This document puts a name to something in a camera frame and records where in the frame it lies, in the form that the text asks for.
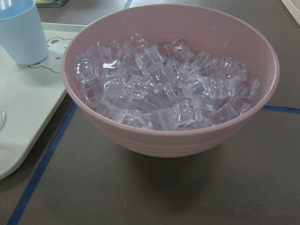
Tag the grey folded cloth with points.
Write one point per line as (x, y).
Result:
(50, 3)

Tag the pink bowl of ice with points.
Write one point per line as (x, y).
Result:
(203, 29)

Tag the cream serving tray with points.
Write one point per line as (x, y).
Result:
(30, 95)

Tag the light blue cup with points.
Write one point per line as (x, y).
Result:
(21, 32)

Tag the clear wine glass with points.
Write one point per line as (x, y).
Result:
(3, 117)

